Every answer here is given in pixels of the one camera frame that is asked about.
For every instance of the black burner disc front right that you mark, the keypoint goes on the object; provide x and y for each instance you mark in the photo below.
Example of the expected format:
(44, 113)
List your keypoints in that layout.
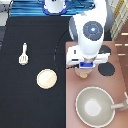
(106, 69)

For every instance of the pink toy stove top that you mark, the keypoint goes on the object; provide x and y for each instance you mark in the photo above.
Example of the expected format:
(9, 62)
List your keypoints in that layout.
(114, 85)

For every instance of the cream toy spatula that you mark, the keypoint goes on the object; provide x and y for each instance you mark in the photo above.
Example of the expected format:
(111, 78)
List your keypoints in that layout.
(23, 58)

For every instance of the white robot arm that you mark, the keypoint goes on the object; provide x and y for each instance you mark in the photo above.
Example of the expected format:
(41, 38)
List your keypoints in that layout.
(87, 30)

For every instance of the large grey bowl sink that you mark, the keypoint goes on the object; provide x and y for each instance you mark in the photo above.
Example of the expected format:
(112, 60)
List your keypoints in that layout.
(93, 107)

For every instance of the blue patterned cloth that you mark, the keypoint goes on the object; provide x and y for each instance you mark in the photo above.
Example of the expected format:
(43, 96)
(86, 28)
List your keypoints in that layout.
(36, 7)

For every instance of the black burner disc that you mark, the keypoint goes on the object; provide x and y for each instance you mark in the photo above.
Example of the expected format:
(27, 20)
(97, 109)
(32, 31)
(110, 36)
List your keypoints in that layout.
(106, 69)
(105, 49)

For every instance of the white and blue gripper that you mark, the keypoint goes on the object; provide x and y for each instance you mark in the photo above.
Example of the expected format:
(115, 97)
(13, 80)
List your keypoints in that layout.
(75, 58)

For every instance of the cream round plate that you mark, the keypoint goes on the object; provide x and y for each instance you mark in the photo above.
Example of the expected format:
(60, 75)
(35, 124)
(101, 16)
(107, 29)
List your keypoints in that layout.
(46, 78)

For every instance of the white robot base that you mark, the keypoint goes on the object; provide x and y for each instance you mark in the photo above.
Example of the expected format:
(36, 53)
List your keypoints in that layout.
(54, 7)

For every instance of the black burner disc back right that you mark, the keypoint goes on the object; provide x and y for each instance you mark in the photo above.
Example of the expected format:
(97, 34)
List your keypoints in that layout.
(105, 49)

